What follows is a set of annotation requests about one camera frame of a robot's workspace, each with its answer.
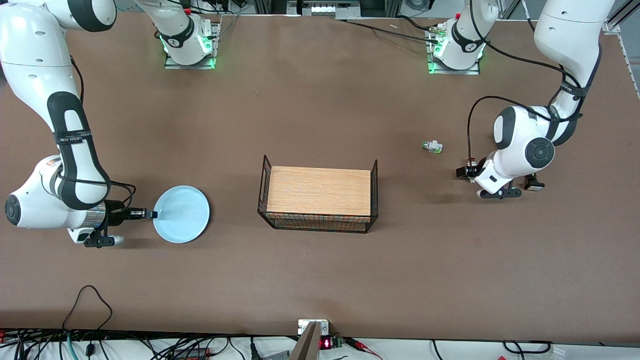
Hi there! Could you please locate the light blue round plate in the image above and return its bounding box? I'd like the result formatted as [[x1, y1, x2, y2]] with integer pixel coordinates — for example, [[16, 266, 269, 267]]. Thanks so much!
[[152, 185, 211, 244]]

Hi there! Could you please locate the small white socket box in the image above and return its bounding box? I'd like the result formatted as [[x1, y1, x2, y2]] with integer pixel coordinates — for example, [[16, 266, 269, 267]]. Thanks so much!
[[298, 319, 330, 336]]

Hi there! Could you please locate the white power strip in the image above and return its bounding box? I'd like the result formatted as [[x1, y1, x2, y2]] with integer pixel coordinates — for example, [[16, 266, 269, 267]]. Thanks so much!
[[309, 1, 363, 17]]

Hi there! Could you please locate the black cable along right arm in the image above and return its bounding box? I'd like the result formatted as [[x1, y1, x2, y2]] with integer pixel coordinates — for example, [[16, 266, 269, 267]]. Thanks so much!
[[57, 55, 137, 208]]

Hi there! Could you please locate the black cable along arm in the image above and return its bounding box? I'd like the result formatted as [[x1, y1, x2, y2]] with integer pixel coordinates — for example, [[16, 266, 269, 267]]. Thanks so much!
[[57, 55, 137, 208], [466, 0, 586, 163]]

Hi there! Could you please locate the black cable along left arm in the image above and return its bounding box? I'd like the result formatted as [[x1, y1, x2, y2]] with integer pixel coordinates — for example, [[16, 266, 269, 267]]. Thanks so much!
[[466, 0, 586, 163]]

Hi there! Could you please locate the black looping cable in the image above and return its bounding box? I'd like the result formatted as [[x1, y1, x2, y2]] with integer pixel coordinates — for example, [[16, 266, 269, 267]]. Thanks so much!
[[62, 285, 114, 332]]

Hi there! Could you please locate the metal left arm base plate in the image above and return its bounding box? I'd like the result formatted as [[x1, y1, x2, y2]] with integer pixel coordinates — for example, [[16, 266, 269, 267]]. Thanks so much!
[[426, 25, 482, 76]]

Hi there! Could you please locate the black wire basket wooden base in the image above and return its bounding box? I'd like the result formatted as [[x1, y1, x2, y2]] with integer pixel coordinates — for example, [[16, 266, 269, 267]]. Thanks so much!
[[257, 155, 379, 234]]

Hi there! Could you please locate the long black table cable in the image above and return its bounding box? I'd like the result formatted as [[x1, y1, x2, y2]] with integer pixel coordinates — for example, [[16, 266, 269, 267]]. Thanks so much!
[[336, 17, 441, 45]]

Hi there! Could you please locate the thin black curled cable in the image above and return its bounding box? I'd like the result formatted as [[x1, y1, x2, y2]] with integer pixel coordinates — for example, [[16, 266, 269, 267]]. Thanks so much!
[[502, 340, 553, 355]]

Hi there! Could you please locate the red wire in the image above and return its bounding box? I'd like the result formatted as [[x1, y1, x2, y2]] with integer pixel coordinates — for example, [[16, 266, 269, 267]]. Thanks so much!
[[344, 338, 383, 360]]

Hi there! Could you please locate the gray wedge-shaped post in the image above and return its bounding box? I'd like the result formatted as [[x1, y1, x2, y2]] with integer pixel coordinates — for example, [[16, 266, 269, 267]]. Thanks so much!
[[289, 321, 322, 360]]

